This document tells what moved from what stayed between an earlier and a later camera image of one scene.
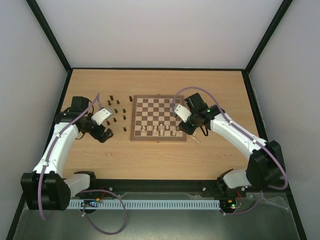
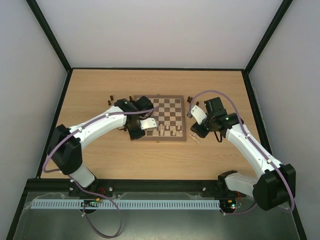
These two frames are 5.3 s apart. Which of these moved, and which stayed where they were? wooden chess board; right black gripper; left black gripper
Moved: right black gripper; left black gripper
Stayed: wooden chess board
